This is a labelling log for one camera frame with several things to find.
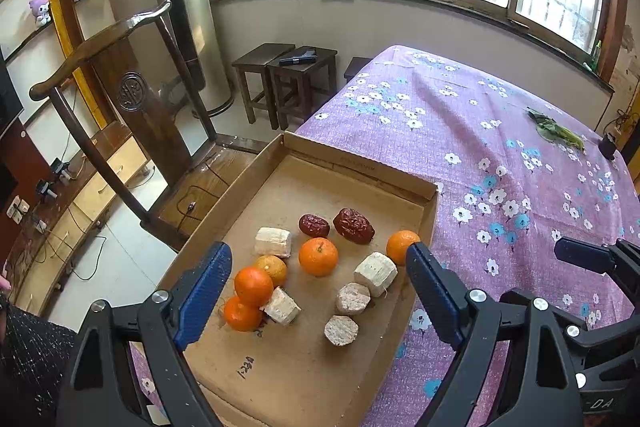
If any black television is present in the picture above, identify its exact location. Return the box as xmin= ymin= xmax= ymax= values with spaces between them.
xmin=0 ymin=57 xmax=25 ymax=140

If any low wooden cabinet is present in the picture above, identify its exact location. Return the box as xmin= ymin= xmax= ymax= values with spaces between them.
xmin=10 ymin=122 xmax=153 ymax=308

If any shallow cardboard box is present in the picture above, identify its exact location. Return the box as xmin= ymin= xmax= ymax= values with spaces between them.
xmin=129 ymin=132 xmax=440 ymax=427

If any green leafy vegetable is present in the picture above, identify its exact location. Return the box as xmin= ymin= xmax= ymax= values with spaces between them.
xmin=526 ymin=107 xmax=587 ymax=152

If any black remote control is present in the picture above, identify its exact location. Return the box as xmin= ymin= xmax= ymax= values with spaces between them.
xmin=278 ymin=49 xmax=318 ymax=66

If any purple plush toy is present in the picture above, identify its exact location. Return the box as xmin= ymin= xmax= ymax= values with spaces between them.
xmin=28 ymin=0 xmax=53 ymax=26

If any large wrinkled red date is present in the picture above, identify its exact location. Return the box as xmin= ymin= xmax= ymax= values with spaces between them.
xmin=332 ymin=207 xmax=376 ymax=245

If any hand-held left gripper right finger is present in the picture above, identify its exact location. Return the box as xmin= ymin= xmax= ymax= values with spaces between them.
xmin=405 ymin=242 xmax=585 ymax=427

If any orange mandarin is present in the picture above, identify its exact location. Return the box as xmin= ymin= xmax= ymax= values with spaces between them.
xmin=234 ymin=267 xmax=274 ymax=308
xmin=298 ymin=237 xmax=339 ymax=277
xmin=223 ymin=296 xmax=263 ymax=332
xmin=386 ymin=230 xmax=422 ymax=267

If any black stand with wooden knob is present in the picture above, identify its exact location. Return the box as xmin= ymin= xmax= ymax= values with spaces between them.
xmin=599 ymin=132 xmax=620 ymax=160

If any yellowish mandarin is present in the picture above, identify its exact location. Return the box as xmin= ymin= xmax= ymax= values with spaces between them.
xmin=252 ymin=254 xmax=288 ymax=288

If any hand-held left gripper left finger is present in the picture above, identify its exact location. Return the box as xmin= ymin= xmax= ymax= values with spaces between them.
xmin=70 ymin=241 xmax=234 ymax=427

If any hanging cable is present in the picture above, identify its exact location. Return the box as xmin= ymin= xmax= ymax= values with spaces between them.
xmin=612 ymin=107 xmax=632 ymax=138

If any white power strip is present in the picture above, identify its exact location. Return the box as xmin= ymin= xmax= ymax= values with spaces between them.
xmin=6 ymin=196 xmax=31 ymax=224

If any small red date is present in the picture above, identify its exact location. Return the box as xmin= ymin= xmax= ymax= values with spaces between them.
xmin=298 ymin=214 xmax=331 ymax=239

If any person's dark speckled clothing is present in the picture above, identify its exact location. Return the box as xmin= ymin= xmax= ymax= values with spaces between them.
xmin=0 ymin=302 xmax=78 ymax=427

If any purple floral tablecloth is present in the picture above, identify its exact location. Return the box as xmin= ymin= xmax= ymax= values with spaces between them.
xmin=127 ymin=45 xmax=640 ymax=427

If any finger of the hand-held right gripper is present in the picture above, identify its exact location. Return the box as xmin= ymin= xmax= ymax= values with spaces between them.
xmin=554 ymin=236 xmax=640 ymax=290
xmin=500 ymin=288 xmax=601 ymax=348

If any carved wooden chair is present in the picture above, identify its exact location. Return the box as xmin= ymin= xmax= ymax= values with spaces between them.
xmin=29 ymin=0 xmax=271 ymax=253

